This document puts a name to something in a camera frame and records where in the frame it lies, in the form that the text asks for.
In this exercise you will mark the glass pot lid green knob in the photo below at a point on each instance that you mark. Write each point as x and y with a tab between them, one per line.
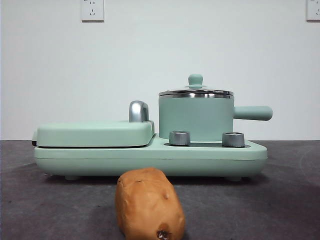
195	80

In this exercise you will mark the brown potato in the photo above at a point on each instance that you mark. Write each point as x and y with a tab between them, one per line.
147	202

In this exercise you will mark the silver control knob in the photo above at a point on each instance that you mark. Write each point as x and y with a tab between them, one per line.
179	138
232	140

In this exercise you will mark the mint green breakfast maker base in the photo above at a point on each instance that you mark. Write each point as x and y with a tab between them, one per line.
150	162

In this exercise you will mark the white wall socket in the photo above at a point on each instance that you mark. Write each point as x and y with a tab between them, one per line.
92	11
313	10

